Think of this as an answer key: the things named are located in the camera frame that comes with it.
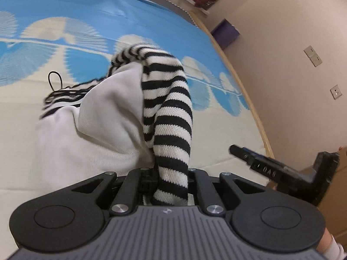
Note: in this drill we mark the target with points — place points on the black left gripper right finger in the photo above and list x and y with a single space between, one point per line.
263 218

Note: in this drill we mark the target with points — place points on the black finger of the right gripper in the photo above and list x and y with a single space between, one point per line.
266 166

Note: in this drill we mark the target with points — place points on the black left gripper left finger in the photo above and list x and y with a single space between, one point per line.
75 215

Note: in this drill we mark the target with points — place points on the black white striped garment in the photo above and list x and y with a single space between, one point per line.
138 115

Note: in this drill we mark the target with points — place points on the person hand in sleeve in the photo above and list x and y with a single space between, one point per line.
329 248

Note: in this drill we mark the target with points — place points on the purple box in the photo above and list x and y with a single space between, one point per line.
225 33

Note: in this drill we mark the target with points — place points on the blue white patterned bedsheet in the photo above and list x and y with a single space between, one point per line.
48 44

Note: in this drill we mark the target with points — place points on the white wall socket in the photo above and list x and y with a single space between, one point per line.
335 91

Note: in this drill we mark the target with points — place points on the white wall switch plate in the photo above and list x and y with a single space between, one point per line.
313 56

